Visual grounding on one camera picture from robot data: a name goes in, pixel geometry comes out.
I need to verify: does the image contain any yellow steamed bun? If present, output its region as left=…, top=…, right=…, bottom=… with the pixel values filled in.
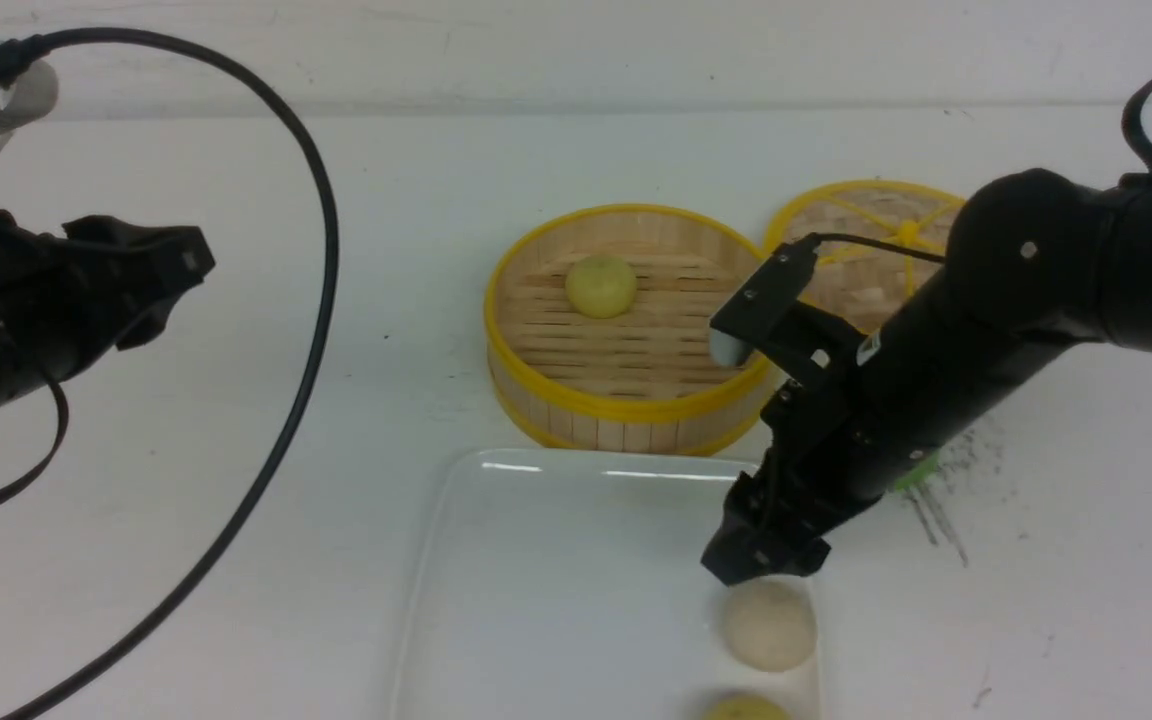
left=700, top=694, right=791, bottom=720
left=564, top=255, right=637, bottom=319

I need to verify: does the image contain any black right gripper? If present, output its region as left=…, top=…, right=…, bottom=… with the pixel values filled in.
left=702, top=285, right=1076, bottom=588

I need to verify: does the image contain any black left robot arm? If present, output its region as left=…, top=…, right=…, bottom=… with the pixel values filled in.
left=0, top=209, right=215, bottom=407

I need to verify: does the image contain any woven bamboo steamer lid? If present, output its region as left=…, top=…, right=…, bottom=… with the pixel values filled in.
left=763, top=179, right=964, bottom=333

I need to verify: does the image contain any black camera cable left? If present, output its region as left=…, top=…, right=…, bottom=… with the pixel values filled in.
left=0, top=26, right=340, bottom=720

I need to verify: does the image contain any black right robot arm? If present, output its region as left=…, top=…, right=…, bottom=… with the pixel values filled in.
left=702, top=169, right=1152, bottom=585

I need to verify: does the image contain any white rectangular plate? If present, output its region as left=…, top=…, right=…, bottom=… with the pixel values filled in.
left=388, top=448, right=828, bottom=719

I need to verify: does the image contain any bamboo steamer basket yellow rim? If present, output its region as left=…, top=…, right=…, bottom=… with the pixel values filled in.
left=483, top=204, right=780, bottom=456

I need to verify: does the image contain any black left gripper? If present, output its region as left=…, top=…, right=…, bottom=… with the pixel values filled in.
left=0, top=210, right=217, bottom=401

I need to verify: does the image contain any green cube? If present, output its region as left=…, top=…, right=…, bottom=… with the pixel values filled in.
left=892, top=450, right=940, bottom=493

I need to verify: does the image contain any white steamed bun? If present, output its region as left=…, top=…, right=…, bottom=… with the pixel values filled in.
left=719, top=579, right=817, bottom=673

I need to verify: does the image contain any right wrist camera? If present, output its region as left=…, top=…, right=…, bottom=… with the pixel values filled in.
left=708, top=234, right=867, bottom=389

